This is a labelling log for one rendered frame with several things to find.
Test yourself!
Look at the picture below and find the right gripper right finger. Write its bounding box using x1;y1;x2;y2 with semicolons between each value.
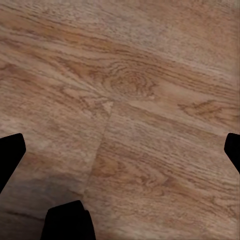
224;133;240;173

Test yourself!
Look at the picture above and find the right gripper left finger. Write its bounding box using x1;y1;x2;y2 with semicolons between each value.
0;133;26;193

